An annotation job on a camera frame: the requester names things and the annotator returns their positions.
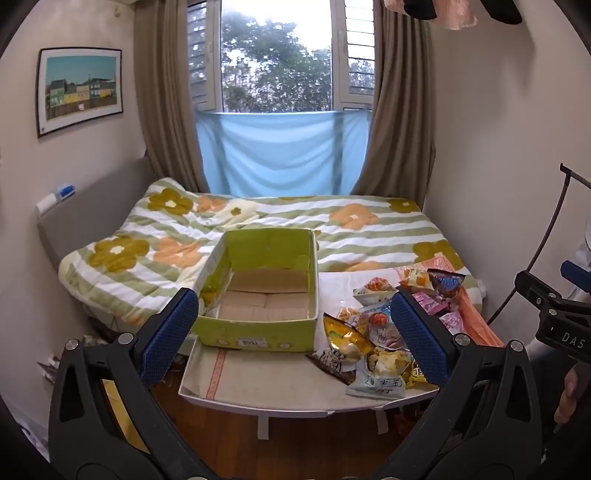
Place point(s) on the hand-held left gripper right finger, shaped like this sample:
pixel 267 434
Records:
pixel 420 337

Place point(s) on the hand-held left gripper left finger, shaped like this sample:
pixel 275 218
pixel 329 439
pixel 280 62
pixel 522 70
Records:
pixel 168 337

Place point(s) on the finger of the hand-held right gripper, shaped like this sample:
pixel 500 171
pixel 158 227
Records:
pixel 576 273
pixel 535 290

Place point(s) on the pink striped snack packet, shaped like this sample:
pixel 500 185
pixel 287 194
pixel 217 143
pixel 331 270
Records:
pixel 431 301

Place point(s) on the orange white fries packet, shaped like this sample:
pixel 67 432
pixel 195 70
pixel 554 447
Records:
pixel 375 290

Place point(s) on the green cardboard box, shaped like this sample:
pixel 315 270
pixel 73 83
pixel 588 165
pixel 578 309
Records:
pixel 258 300

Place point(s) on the person's right hand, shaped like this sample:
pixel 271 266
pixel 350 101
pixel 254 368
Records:
pixel 567 397

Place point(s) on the small yellow snack packet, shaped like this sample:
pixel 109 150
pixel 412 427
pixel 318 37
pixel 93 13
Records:
pixel 415 371

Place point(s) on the white red print snack packet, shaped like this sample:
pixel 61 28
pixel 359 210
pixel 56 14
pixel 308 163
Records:
pixel 381 325

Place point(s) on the white yellow chips packet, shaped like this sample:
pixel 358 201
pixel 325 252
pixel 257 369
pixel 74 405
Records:
pixel 381 376

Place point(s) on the cream cake snack packet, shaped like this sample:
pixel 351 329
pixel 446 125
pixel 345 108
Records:
pixel 415 278

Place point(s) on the brown chocolate sponge packet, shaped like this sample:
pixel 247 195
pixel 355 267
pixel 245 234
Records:
pixel 447 282

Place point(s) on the clear waffle snack packet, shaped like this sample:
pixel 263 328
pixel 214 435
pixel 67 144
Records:
pixel 352 319

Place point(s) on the yellow brown chips packet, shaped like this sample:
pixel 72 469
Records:
pixel 341 350

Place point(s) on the white folding table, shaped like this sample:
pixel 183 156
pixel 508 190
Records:
pixel 277 406

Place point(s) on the grey bed headboard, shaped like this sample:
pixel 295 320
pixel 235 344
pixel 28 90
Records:
pixel 97 207

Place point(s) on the floral striped blanket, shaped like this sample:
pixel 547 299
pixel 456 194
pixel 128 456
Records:
pixel 295 226

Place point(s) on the white blue tube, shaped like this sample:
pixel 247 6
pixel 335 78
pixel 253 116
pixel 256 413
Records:
pixel 57 196

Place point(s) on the light blue cloth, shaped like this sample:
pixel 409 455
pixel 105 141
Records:
pixel 277 152

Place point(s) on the brown curtain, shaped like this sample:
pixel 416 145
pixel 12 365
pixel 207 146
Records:
pixel 168 101
pixel 399 115

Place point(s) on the framed houses picture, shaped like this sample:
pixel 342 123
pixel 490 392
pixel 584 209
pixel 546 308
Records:
pixel 78 90

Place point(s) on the black hanging garment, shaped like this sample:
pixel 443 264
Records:
pixel 420 8
pixel 501 10

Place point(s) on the pink hanging garment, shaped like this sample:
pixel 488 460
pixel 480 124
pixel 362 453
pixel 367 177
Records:
pixel 457 16

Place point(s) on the window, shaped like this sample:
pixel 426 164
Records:
pixel 277 60

